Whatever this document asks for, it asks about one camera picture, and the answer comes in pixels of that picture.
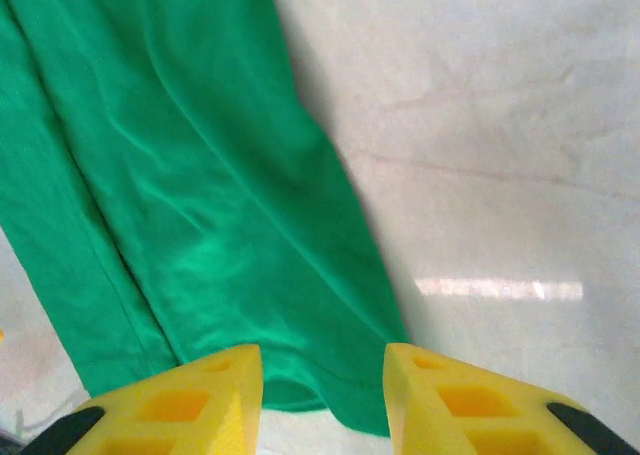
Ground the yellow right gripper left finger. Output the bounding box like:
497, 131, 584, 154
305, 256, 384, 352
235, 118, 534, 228
20, 343, 265, 455

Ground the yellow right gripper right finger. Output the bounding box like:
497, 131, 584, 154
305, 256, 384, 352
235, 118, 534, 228
383, 342, 640, 455

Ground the green t-shirt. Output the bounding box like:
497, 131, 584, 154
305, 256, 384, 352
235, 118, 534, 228
0, 0, 412, 439

